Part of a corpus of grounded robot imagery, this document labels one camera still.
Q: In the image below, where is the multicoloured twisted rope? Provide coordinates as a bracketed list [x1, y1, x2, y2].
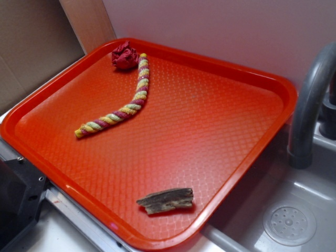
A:
[74, 52, 150, 139]

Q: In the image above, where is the brown cardboard panel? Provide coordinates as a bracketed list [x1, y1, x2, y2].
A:
[1, 1, 84, 114]

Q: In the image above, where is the crumpled red paper ball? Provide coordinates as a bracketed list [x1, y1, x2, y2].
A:
[111, 40, 139, 70]

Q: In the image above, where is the red plastic tray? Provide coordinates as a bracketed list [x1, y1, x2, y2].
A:
[1, 39, 297, 251]

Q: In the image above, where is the brown wood chip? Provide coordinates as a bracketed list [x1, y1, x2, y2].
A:
[136, 188, 194, 215]

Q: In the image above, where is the black metal bracket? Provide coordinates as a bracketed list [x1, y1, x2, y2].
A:
[1, 159, 48, 251]

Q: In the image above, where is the grey toy sink basin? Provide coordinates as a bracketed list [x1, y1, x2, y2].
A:
[202, 129, 335, 251]

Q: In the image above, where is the grey toy faucet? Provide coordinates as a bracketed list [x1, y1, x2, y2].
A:
[287, 42, 335, 169]

